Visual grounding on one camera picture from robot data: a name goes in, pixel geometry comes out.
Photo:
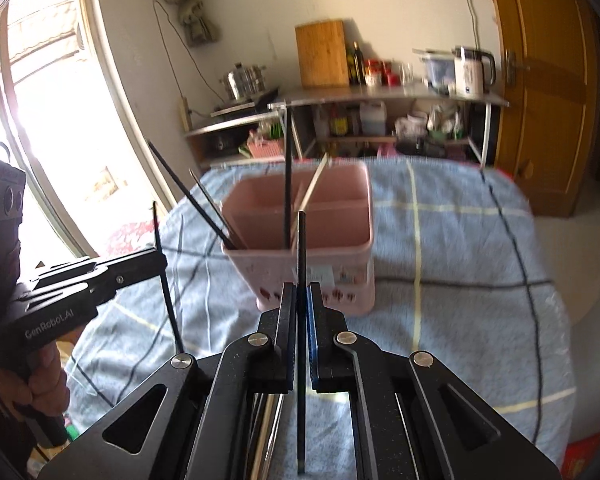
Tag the red lidded jar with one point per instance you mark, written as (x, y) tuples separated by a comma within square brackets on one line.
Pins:
[(373, 77)]

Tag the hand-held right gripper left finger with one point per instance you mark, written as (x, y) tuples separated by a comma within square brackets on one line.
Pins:
[(285, 340)]

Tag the wooden door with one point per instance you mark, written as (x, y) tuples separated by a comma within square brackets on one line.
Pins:
[(545, 85)]

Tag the white electric kettle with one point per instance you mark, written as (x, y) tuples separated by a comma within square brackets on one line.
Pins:
[(467, 77)]

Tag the gas stove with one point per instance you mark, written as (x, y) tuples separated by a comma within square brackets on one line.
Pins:
[(245, 105)]

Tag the person's left hand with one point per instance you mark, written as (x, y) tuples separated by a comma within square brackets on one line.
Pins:
[(47, 380)]

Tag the clear plastic container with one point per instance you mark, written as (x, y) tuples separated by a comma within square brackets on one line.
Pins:
[(437, 72)]

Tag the drinking glass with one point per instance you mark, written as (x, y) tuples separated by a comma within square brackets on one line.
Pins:
[(406, 74)]

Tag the beige power strip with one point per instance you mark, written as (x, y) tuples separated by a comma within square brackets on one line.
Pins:
[(185, 115)]

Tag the wooden stove stand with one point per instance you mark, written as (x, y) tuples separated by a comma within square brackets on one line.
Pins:
[(215, 127)]

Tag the black chopstick with silver band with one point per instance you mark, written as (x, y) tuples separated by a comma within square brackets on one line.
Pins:
[(175, 320), (301, 250)]

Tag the steel kitchen table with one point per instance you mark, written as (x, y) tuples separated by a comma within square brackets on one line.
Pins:
[(380, 94)]

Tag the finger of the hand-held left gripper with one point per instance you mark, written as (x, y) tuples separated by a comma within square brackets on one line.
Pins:
[(121, 280), (130, 260)]

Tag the red cardboard box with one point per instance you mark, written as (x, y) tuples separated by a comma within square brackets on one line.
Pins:
[(585, 460)]

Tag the light wooden chopstick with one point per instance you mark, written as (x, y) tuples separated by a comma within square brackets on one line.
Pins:
[(312, 183)]

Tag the white plastic jug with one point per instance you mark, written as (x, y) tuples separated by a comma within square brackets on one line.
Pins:
[(372, 120)]

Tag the hanging grey cloth bundle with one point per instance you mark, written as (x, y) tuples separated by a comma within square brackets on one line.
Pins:
[(192, 10)]

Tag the steel steamer pot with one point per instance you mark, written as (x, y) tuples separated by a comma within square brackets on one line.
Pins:
[(244, 82)]

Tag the blue plaid tablecloth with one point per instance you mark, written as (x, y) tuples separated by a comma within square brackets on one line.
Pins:
[(455, 285)]

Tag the red patterned rug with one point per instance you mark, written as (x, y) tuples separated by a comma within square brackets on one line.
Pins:
[(132, 237)]

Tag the brown wooden chopstick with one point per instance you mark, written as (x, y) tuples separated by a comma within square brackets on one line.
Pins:
[(209, 205)]

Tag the bamboo cutting board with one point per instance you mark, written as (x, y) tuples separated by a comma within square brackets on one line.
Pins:
[(322, 52)]

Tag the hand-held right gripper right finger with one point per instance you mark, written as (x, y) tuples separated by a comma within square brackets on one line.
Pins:
[(312, 340)]

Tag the white sliding door frame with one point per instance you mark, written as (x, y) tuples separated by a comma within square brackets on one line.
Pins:
[(109, 80)]

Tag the dark glass bottle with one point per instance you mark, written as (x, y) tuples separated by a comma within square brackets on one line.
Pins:
[(356, 67)]

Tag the metal chopstick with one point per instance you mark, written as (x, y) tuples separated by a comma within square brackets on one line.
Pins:
[(272, 435), (257, 440)]

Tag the pink utensil basket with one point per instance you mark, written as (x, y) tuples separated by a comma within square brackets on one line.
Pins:
[(330, 240)]

